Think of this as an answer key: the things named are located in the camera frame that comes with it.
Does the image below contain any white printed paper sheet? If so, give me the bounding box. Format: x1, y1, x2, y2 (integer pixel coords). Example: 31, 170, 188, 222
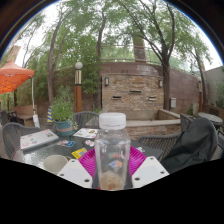
73, 127, 99, 140

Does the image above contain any globe-topped wooden lamp post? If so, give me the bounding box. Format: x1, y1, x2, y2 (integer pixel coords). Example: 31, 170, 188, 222
74, 61, 84, 114

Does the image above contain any black laptop with stickers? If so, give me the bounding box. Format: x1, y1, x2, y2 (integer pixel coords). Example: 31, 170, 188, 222
54, 134, 165, 168

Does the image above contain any tree with dark forked trunk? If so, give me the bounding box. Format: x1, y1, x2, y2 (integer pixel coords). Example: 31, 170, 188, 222
116, 0, 178, 111

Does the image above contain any clear plastic bottle white cap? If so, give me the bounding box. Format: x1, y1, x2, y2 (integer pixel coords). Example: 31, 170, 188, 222
94, 112, 132, 191

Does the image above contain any blue yellow striped cone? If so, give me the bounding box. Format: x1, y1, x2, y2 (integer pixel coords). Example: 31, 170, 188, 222
46, 105, 55, 124

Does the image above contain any green plant in blue pot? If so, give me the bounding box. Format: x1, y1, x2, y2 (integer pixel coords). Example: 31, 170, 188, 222
50, 85, 78, 137

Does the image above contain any silver laptop with stickers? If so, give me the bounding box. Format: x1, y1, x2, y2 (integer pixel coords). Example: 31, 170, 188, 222
19, 128, 60, 151

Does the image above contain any black jacket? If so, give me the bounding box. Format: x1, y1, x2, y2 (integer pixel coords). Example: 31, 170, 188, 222
160, 117, 219, 174

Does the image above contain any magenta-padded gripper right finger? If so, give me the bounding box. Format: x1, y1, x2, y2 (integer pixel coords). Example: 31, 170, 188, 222
126, 145, 170, 190

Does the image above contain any slim wooden lamp post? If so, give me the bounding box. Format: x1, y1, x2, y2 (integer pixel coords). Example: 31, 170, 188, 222
198, 81, 204, 104

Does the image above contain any round grey patio table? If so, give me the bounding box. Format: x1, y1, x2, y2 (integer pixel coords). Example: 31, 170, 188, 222
198, 112, 223, 128

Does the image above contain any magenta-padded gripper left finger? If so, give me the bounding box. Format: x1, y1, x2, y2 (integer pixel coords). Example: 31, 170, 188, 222
57, 147, 99, 190

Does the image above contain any white ribbed mug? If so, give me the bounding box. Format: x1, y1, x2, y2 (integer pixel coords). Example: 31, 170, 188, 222
43, 154, 69, 175

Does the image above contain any wooden bench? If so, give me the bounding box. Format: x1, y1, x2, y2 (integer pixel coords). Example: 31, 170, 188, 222
11, 104, 36, 127

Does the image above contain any orange patio umbrella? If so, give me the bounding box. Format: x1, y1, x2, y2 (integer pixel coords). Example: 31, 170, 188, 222
0, 59, 36, 128

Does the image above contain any tree with slender leaning trunk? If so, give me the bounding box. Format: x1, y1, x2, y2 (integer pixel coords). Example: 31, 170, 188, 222
46, 9, 73, 108

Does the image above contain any grey wicker armchair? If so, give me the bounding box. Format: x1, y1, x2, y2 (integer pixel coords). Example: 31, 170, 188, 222
138, 113, 224, 161
1, 121, 44, 160
71, 110, 100, 131

